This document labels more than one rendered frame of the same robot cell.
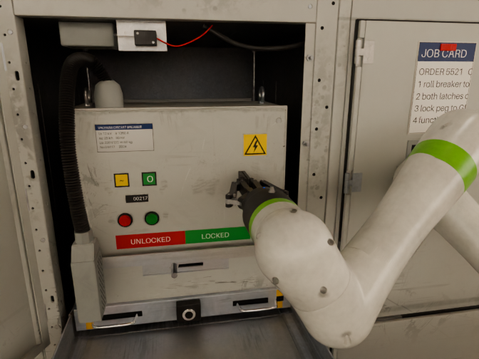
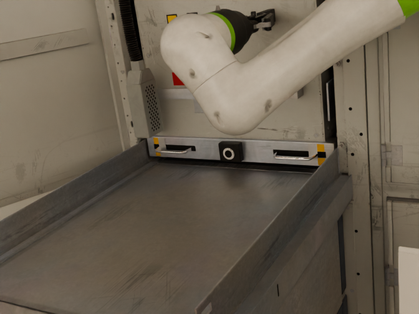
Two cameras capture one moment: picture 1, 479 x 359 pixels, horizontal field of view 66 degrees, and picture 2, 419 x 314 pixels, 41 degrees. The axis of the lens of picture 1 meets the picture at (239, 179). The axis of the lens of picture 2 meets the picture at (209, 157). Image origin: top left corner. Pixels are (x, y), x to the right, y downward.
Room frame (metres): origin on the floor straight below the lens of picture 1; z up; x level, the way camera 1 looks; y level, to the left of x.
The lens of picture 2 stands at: (-0.29, -0.74, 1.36)
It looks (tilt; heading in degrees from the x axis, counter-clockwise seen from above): 19 degrees down; 41
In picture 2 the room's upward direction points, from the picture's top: 8 degrees counter-clockwise
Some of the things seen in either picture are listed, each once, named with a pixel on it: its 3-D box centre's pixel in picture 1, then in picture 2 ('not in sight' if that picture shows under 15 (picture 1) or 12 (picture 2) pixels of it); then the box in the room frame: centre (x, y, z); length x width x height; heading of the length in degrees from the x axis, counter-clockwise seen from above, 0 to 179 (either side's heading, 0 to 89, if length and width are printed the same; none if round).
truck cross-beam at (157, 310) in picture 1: (187, 303); (237, 147); (0.83, 0.13, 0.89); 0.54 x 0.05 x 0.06; 100
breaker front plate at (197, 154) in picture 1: (184, 213); (222, 52); (0.82, 0.13, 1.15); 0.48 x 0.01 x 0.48; 100
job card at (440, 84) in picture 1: (442, 89); not in sight; (0.90, -0.48, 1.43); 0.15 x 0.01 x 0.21; 100
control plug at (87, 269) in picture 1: (89, 277); (144, 102); (0.71, 0.32, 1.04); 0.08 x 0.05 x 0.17; 10
